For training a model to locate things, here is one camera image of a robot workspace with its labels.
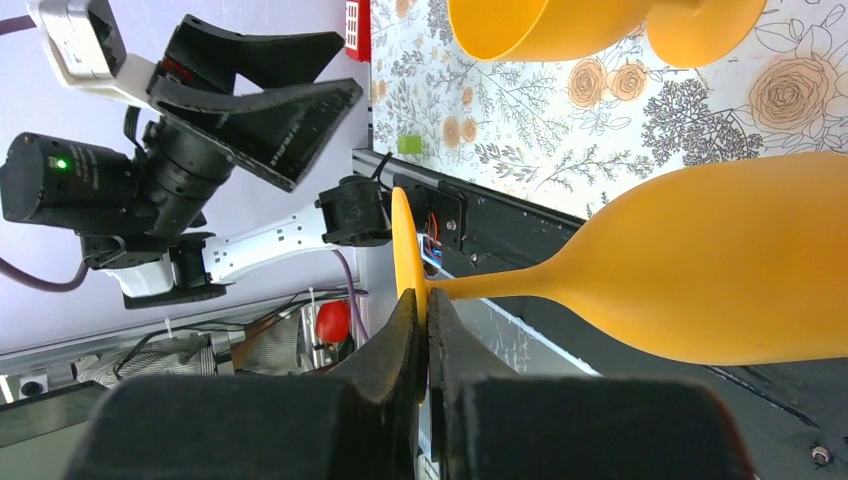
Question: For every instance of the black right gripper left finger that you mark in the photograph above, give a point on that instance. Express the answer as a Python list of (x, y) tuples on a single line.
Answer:
[(359, 420)]

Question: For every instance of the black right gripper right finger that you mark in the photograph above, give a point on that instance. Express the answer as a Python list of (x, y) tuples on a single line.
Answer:
[(489, 422)]

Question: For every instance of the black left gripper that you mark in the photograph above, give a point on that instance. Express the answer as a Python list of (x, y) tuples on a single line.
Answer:
[(277, 135)]

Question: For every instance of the yellow plastic wine glass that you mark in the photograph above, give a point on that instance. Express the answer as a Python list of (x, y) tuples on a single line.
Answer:
[(683, 34), (726, 264)]

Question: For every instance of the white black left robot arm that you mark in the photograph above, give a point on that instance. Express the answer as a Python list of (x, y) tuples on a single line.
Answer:
[(88, 53)]

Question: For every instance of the yellow plastic wine glass front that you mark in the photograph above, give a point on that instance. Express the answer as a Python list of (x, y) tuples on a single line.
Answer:
[(683, 34)]

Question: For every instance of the red round button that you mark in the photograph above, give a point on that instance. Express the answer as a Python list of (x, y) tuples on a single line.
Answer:
[(332, 323)]

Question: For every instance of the red white small block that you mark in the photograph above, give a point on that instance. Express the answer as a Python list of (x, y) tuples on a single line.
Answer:
[(358, 30)]

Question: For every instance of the floral patterned table mat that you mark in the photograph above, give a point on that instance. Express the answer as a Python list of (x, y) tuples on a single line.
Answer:
[(574, 135)]

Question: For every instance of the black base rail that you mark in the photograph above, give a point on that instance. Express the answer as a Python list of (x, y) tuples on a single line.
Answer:
[(793, 415)]

